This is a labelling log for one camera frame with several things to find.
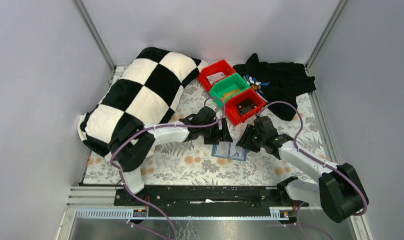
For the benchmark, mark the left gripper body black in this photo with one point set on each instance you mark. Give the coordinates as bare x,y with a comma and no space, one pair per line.
216,133

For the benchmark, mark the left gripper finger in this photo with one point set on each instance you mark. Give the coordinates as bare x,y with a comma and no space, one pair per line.
225,134
213,137

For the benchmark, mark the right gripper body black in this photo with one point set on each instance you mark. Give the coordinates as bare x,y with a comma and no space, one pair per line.
249,140

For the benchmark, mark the blue card holder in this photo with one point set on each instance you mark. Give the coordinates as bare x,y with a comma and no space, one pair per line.
221,150

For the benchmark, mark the silver VIP card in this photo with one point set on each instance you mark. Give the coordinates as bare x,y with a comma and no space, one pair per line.
235,151

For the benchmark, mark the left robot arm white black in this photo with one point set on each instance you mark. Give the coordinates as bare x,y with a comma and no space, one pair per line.
132,144

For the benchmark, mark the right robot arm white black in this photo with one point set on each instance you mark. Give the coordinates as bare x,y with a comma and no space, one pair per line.
337,189

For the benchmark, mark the near red plastic bin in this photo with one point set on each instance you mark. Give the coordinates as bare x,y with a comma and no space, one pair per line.
231,110

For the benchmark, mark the yellow item in green bin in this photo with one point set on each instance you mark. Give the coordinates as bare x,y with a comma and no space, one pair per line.
229,94

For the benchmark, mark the green plastic bin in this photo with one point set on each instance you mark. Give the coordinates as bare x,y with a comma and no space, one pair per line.
227,84

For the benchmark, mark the black object in bin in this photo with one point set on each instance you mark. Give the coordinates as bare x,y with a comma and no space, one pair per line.
245,106

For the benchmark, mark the floral patterned table mat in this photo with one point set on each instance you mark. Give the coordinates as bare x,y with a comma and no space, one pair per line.
192,163

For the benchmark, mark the far red plastic bin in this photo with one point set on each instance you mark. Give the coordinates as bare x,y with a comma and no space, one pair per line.
220,66

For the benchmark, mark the small colourful toy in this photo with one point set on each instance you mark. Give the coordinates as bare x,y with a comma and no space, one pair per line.
254,83

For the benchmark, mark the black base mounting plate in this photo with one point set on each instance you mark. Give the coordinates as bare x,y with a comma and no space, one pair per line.
208,199

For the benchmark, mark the black cloth garment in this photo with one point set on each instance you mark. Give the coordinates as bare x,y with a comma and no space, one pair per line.
288,80

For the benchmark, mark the black white checkered pillow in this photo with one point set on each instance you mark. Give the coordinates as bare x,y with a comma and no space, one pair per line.
149,90

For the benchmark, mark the perforated metal rail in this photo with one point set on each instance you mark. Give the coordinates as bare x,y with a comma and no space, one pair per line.
140,214

